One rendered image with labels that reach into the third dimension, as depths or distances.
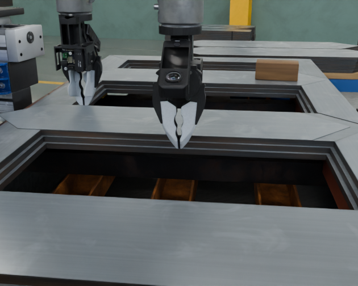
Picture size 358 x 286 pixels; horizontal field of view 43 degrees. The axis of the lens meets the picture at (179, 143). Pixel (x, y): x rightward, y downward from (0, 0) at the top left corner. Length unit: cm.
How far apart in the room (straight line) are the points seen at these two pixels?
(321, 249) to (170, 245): 17
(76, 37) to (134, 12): 759
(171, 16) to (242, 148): 29
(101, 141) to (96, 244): 39
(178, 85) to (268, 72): 69
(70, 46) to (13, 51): 39
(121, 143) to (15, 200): 29
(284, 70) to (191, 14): 64
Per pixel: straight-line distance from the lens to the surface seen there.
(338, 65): 180
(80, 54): 99
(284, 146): 86
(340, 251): 54
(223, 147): 86
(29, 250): 54
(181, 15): 73
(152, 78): 134
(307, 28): 800
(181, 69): 70
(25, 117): 102
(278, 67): 134
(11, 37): 136
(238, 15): 769
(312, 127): 94
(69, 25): 99
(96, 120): 96
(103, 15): 885
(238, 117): 98
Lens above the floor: 114
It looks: 20 degrees down
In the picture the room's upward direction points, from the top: straight up
